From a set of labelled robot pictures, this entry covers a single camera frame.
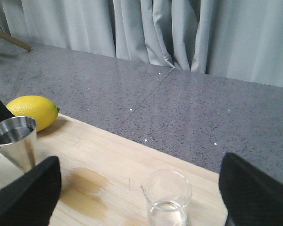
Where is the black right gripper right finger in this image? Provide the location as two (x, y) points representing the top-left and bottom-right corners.
(218, 153), (283, 226)

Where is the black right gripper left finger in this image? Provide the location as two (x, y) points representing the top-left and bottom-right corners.
(0, 156), (61, 226)

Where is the steel double jigger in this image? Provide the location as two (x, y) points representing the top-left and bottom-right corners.
(0, 116), (37, 173)

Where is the clear glass beaker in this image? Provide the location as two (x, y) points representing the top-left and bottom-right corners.
(141, 169), (192, 226)

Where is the yellow lemon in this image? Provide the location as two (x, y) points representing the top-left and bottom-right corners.
(6, 95), (59, 132)

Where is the light wooden cutting board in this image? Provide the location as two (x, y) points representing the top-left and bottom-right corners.
(35, 114), (228, 226)

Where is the wooden stick leg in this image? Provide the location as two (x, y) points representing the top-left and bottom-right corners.
(0, 30), (33, 51)

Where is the grey curtain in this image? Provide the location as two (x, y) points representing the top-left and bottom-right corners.
(0, 0), (283, 87)

